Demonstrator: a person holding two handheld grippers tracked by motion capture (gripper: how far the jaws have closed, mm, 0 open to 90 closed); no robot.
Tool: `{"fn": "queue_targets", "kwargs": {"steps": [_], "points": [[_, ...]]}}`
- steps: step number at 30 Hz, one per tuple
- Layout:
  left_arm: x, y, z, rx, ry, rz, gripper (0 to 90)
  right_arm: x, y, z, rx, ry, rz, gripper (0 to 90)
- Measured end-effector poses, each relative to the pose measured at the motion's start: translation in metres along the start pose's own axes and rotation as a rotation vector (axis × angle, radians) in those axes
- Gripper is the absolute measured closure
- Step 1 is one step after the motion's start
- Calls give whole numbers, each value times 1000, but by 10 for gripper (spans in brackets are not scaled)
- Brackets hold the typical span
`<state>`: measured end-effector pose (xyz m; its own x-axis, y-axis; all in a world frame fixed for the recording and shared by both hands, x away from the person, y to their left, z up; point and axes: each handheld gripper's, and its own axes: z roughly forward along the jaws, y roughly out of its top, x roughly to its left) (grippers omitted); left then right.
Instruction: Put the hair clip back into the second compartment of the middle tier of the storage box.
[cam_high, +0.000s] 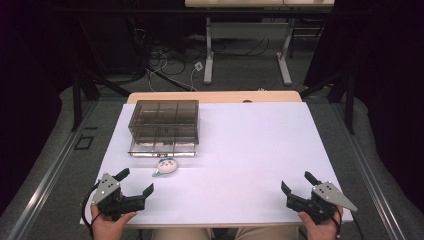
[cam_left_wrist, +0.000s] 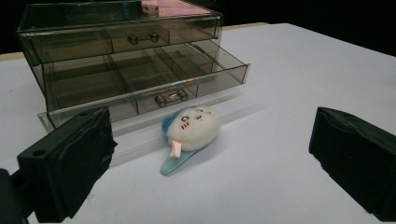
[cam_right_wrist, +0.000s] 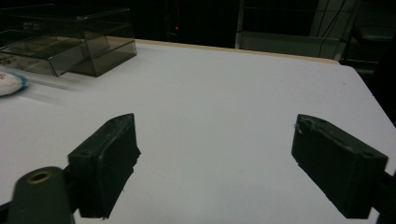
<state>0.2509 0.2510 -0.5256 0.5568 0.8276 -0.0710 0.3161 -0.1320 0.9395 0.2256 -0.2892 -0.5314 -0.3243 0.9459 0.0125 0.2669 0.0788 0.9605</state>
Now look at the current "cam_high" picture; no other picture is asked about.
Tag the white power plug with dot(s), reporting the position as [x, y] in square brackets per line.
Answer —
[198, 66]

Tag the person's leg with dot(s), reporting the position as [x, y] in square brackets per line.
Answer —
[266, 233]
[181, 234]

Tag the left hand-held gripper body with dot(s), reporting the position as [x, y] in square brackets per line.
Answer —
[106, 189]

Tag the black metal stand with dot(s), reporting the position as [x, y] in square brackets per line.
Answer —
[348, 103]
[77, 100]

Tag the clear compartment drawer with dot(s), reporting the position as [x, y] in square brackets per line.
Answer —
[163, 149]

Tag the aluminium floor rail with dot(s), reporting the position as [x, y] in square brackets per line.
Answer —
[370, 173]
[50, 180]

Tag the white table mat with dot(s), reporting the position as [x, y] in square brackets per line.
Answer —
[240, 150]

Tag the person's left hand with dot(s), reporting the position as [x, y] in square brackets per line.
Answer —
[106, 228]

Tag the person's right hand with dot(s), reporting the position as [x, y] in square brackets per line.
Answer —
[323, 230]

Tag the white round cartoon toy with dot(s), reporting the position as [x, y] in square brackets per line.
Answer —
[166, 165]

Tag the person's right leg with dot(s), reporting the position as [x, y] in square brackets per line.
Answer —
[266, 233]

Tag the dark curtain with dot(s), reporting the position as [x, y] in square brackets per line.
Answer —
[26, 83]
[390, 83]

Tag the wooden table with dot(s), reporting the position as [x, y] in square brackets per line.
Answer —
[216, 96]

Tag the person's left leg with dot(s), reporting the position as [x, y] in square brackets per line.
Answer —
[181, 234]

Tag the white metal desk frame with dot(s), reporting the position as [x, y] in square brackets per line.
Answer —
[209, 60]

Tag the translucent brown drawer box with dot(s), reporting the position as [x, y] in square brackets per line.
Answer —
[164, 121]

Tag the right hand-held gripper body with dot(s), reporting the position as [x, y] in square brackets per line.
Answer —
[325, 195]

